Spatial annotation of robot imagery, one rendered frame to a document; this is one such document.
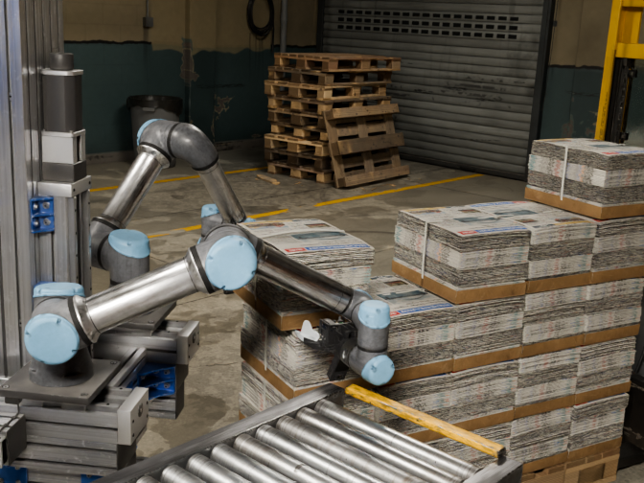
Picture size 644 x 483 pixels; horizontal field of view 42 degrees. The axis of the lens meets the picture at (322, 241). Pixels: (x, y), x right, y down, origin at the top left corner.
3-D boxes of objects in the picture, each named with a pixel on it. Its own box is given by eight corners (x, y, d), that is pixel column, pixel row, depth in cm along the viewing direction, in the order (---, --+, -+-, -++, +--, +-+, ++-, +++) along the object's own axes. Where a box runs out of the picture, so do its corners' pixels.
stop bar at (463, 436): (353, 390, 210) (353, 382, 210) (506, 454, 183) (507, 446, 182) (344, 393, 208) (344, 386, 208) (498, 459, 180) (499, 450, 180)
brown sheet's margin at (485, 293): (390, 270, 299) (391, 259, 298) (456, 264, 313) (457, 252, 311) (455, 304, 267) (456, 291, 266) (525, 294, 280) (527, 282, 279)
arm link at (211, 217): (235, 207, 298) (235, 237, 301) (211, 201, 304) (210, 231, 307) (220, 210, 292) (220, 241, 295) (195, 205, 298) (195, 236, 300)
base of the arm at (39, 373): (17, 383, 200) (15, 344, 198) (45, 359, 215) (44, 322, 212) (79, 390, 199) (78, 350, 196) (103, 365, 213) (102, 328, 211)
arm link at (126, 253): (129, 286, 244) (128, 240, 240) (97, 276, 251) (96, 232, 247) (158, 276, 254) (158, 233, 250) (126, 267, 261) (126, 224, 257)
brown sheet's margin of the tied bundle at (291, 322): (258, 312, 250) (259, 299, 249) (344, 302, 263) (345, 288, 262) (281, 331, 237) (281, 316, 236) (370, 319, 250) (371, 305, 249)
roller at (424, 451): (323, 413, 208) (324, 394, 207) (489, 488, 178) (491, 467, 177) (309, 419, 205) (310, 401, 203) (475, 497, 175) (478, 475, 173)
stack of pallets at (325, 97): (332, 160, 1040) (337, 52, 1006) (396, 172, 984) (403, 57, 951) (258, 172, 938) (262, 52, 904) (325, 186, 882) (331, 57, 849)
